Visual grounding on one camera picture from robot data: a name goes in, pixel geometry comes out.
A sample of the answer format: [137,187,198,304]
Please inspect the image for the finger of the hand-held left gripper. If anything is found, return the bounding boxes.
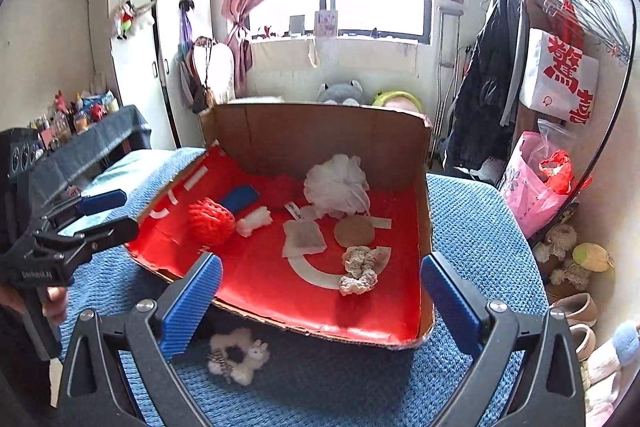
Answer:
[47,188,128,222]
[32,217,140,259]

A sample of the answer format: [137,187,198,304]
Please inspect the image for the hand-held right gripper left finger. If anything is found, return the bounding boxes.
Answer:
[56,252,224,427]

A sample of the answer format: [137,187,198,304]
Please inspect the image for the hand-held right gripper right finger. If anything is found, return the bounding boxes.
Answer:
[420,251,586,427]

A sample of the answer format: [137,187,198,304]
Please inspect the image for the red mesh bath pouf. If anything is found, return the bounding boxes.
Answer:
[187,198,237,248]

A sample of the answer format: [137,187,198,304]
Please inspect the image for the cream crochet scrunchie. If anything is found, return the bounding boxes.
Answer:
[339,246,382,297]

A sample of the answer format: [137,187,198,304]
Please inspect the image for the white knotted rope ball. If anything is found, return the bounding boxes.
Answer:
[236,206,273,238]

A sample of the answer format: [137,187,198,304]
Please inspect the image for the blue towel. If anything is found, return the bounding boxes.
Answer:
[218,185,261,214]

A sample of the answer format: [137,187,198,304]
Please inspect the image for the small white towel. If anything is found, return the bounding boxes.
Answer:
[281,219,327,259]

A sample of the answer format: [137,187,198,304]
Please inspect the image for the brown cardboard box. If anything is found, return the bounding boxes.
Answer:
[125,102,436,350]

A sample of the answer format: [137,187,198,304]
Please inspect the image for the person's left forearm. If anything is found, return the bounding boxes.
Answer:
[0,304,53,408]

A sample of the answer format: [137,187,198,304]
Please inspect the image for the person's left hand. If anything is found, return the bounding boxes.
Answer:
[42,285,71,325]

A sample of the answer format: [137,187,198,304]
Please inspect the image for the teal bed sheet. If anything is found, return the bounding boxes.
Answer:
[90,150,166,198]

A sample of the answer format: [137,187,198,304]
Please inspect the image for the desk with dark cloth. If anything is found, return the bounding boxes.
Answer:
[10,105,153,208]

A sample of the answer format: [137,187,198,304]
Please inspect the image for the fluffy white scrunchie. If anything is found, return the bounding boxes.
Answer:
[207,328,271,386]

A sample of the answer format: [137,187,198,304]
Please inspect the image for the red printed box liner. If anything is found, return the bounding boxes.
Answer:
[127,144,423,340]

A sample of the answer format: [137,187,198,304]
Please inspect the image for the group of bottles and toys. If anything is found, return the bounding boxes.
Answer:
[30,89,121,148]

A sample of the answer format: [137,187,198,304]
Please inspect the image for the brown teddy bear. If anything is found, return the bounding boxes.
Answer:
[532,224,591,303]

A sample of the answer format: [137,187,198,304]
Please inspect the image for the pink plastic bag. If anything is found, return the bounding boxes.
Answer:
[501,131,571,238]

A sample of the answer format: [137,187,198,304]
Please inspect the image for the beige slipper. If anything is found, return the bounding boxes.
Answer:
[550,293,598,328]
[567,324,597,360]

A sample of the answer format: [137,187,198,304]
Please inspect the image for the white wardrobe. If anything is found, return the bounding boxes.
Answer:
[89,0,213,150]

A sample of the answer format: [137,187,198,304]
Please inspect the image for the yellow green plush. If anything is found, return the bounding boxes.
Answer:
[572,243,615,273]

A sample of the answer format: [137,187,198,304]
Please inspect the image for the white mesh bath pouf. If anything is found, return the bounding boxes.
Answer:
[303,154,372,217]

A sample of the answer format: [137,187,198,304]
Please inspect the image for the red plastic bag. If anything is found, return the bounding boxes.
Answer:
[538,150,593,195]

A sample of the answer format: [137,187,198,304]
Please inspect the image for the hanging beige bag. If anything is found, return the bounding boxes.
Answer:
[180,36,236,112]

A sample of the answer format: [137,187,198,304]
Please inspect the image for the blue and white plush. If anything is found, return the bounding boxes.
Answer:
[582,322,640,427]

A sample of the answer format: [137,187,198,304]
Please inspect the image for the hanging plush toy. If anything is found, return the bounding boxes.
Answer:
[111,0,156,40]

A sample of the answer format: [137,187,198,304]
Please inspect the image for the clear zip bag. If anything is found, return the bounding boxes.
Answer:
[537,117,576,158]

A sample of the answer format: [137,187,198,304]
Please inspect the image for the green frog plush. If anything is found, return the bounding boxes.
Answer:
[372,90,425,114]

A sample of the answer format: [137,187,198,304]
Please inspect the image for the hanging dark clothes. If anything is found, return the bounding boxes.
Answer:
[442,0,531,170]

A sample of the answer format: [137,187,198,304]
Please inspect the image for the metal crutches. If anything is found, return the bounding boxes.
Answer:
[432,4,466,142]

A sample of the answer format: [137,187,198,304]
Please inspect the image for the grey plush toy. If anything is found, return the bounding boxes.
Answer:
[316,79,365,106]

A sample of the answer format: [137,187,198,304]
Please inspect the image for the white red-print paper bag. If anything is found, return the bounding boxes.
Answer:
[520,27,600,125]

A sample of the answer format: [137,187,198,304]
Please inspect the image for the windowsill picture card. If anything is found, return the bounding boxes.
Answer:
[315,10,339,36]

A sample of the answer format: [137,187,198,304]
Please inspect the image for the black clothes rack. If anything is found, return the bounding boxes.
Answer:
[480,0,632,243]

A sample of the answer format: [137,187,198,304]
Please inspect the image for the purple hanging straps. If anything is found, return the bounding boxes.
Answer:
[177,0,197,52]

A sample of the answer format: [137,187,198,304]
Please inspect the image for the bunch of wire hangers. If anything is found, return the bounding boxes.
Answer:
[542,0,632,65]

